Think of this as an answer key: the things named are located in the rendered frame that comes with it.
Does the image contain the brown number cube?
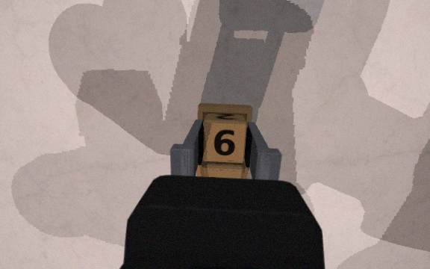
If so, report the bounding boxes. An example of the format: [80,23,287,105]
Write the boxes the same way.
[202,160,243,179]
[203,113,248,163]

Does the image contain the brown wooden tray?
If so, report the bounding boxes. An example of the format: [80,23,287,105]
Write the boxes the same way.
[197,103,253,179]

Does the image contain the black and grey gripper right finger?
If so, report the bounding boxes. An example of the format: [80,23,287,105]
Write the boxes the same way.
[244,122,282,180]

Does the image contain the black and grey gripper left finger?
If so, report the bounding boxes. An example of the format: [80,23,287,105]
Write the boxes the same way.
[170,120,204,176]

